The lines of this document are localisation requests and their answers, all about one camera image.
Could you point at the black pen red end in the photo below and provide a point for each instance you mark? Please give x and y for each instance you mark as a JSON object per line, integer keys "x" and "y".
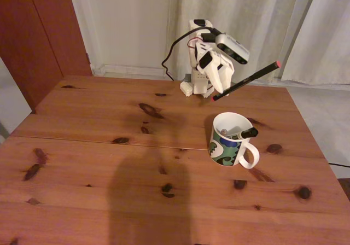
{"x": 254, "y": 76}

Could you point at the white marker black cap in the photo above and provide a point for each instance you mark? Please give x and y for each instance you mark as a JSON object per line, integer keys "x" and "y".
{"x": 247, "y": 133}

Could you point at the white controller board case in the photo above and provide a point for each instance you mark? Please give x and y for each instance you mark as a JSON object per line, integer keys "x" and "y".
{"x": 187, "y": 89}

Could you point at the white mug green blue pattern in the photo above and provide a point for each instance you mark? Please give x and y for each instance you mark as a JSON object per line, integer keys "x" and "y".
{"x": 227, "y": 152}

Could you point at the brown wooden cabinet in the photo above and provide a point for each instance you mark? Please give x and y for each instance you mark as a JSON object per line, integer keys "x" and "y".
{"x": 32, "y": 37}

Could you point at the silver camera box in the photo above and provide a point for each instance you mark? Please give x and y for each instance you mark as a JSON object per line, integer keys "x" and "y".
{"x": 232, "y": 49}

